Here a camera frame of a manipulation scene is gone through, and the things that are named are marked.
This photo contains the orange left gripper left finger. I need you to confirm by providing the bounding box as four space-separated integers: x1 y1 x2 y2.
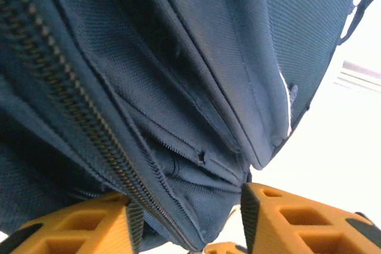
0 192 145 254

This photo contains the navy blue backpack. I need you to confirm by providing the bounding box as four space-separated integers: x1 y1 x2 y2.
0 0 381 252

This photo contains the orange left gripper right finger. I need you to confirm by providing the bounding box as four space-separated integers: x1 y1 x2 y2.
240 183 381 254

